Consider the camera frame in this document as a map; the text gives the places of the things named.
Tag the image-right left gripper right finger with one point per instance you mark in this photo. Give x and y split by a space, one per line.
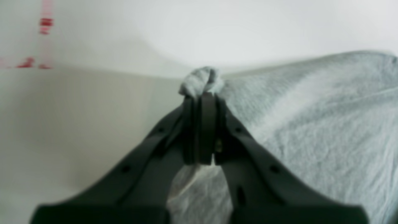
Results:
262 189

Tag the grey t-shirt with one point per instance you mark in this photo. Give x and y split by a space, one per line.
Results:
331 121

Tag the red tape rectangle marking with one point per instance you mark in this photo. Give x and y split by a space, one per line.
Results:
25 31

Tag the image-right left gripper left finger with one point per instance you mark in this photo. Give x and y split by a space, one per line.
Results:
135 191

